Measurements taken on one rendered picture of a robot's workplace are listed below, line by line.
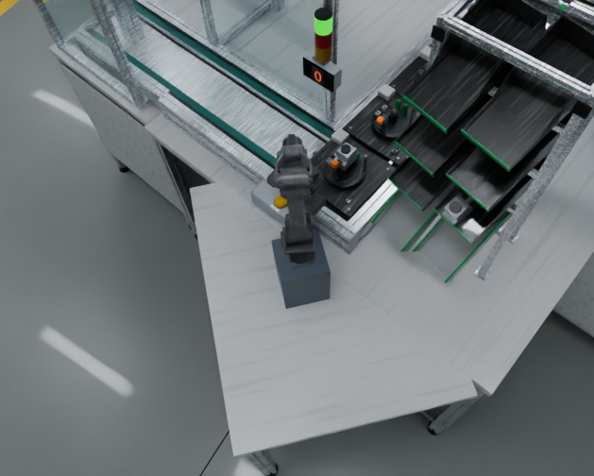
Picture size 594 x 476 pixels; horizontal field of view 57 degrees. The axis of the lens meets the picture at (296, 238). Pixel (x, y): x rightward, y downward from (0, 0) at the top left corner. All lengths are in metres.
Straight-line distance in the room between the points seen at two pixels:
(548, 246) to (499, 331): 0.35
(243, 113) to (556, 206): 1.12
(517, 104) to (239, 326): 0.99
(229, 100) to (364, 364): 1.07
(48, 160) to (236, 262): 1.85
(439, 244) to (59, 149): 2.39
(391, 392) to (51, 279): 1.91
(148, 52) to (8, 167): 1.42
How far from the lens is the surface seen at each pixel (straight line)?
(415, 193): 1.50
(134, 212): 3.02
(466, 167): 1.36
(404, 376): 1.65
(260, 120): 2.02
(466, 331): 1.72
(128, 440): 2.60
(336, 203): 1.73
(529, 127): 1.23
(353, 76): 2.23
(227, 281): 1.76
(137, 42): 2.40
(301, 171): 1.21
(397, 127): 1.90
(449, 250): 1.62
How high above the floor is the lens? 2.44
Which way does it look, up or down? 62 degrees down
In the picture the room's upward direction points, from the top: 5 degrees counter-clockwise
